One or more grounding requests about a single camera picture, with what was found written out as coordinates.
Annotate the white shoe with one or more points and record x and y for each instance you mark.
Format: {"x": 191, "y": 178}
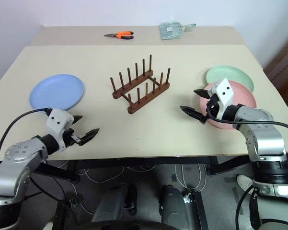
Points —
{"x": 245, "y": 181}

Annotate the green plate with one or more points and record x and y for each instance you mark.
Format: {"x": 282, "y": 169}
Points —
{"x": 230, "y": 73}

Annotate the dark rounded robot leg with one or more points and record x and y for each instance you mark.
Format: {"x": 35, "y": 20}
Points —
{"x": 175, "y": 206}
{"x": 112, "y": 203}

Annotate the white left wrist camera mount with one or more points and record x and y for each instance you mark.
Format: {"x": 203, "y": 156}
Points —
{"x": 56, "y": 119}

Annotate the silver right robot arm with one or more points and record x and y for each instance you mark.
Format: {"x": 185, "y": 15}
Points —
{"x": 263, "y": 143}

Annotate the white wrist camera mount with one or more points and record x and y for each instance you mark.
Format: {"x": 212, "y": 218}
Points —
{"x": 224, "y": 92}
{"x": 56, "y": 119}

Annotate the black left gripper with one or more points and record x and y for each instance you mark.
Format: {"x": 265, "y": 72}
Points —
{"x": 70, "y": 137}

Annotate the wooden dish rack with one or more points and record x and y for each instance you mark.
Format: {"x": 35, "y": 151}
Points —
{"x": 134, "y": 108}

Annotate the pink red plate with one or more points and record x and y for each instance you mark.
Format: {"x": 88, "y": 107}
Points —
{"x": 244, "y": 98}

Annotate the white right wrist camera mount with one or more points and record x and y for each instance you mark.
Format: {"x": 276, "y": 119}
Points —
{"x": 224, "y": 92}

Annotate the blue plate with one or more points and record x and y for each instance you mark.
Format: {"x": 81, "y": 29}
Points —
{"x": 57, "y": 91}

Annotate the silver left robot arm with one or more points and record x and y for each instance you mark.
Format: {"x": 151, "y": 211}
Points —
{"x": 14, "y": 167}

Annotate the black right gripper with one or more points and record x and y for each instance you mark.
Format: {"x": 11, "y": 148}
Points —
{"x": 212, "y": 111}

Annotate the black metal table frame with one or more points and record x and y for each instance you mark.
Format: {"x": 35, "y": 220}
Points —
{"x": 134, "y": 163}

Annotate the clear bag with green items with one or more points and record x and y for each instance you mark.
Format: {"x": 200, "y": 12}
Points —
{"x": 170, "y": 30}

